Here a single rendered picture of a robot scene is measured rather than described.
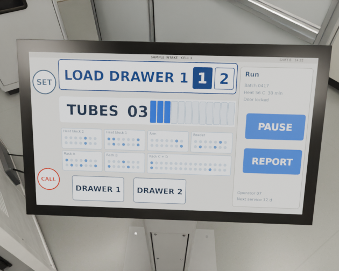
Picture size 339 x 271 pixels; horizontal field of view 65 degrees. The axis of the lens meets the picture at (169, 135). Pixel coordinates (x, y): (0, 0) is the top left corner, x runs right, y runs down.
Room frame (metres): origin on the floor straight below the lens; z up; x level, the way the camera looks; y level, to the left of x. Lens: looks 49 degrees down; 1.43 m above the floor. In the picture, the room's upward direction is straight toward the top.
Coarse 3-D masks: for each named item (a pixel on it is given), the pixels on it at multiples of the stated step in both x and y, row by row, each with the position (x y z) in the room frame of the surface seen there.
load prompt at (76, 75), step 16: (64, 64) 0.39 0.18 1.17; (80, 64) 0.38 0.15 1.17; (96, 64) 0.38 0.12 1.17; (112, 64) 0.38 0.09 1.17; (128, 64) 0.38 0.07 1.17; (144, 64) 0.38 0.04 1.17; (160, 64) 0.38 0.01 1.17; (176, 64) 0.38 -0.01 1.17; (192, 64) 0.38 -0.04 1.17; (208, 64) 0.38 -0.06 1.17; (224, 64) 0.38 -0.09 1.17; (64, 80) 0.37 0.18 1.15; (80, 80) 0.37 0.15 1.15; (96, 80) 0.37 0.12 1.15; (112, 80) 0.37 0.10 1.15; (128, 80) 0.37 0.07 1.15; (144, 80) 0.37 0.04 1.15; (160, 80) 0.36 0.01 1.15; (176, 80) 0.36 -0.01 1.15; (192, 80) 0.36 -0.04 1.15; (208, 80) 0.36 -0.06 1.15; (224, 80) 0.36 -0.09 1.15
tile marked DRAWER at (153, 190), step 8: (136, 184) 0.25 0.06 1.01; (144, 184) 0.25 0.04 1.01; (152, 184) 0.25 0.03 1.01; (160, 184) 0.25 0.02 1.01; (168, 184) 0.25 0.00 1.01; (176, 184) 0.25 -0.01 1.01; (184, 184) 0.25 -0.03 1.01; (136, 192) 0.24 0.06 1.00; (144, 192) 0.24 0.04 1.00; (152, 192) 0.24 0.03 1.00; (160, 192) 0.24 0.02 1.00; (168, 192) 0.24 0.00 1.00; (176, 192) 0.24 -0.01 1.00; (184, 192) 0.24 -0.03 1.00; (136, 200) 0.23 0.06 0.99; (144, 200) 0.23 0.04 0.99; (152, 200) 0.23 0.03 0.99; (160, 200) 0.23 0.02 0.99; (168, 200) 0.23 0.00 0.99; (176, 200) 0.23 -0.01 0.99; (184, 200) 0.23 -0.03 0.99
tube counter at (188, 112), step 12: (132, 108) 0.34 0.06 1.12; (144, 108) 0.34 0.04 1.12; (156, 108) 0.33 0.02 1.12; (168, 108) 0.33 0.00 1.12; (180, 108) 0.33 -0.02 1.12; (192, 108) 0.33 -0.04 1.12; (204, 108) 0.33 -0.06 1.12; (216, 108) 0.33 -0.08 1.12; (228, 108) 0.33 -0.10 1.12; (132, 120) 0.32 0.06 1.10; (144, 120) 0.32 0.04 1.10; (156, 120) 0.32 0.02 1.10; (168, 120) 0.32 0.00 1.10; (180, 120) 0.32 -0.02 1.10; (192, 120) 0.32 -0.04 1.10; (204, 120) 0.32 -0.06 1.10; (216, 120) 0.32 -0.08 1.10; (228, 120) 0.32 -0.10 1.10
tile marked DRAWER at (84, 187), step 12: (72, 180) 0.26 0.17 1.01; (84, 180) 0.26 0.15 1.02; (96, 180) 0.26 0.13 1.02; (108, 180) 0.25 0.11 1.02; (120, 180) 0.25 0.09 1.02; (72, 192) 0.24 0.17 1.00; (84, 192) 0.24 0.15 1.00; (96, 192) 0.24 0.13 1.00; (108, 192) 0.24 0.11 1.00; (120, 192) 0.24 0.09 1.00
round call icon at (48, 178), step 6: (36, 168) 0.27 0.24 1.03; (42, 168) 0.27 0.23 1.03; (48, 168) 0.27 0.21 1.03; (54, 168) 0.27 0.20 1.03; (36, 174) 0.26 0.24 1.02; (42, 174) 0.26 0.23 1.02; (48, 174) 0.26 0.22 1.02; (54, 174) 0.26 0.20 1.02; (42, 180) 0.26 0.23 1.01; (48, 180) 0.26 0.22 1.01; (54, 180) 0.26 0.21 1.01; (60, 180) 0.26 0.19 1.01; (42, 186) 0.25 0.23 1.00; (48, 186) 0.25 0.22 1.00; (54, 186) 0.25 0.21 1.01; (60, 186) 0.25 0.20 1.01
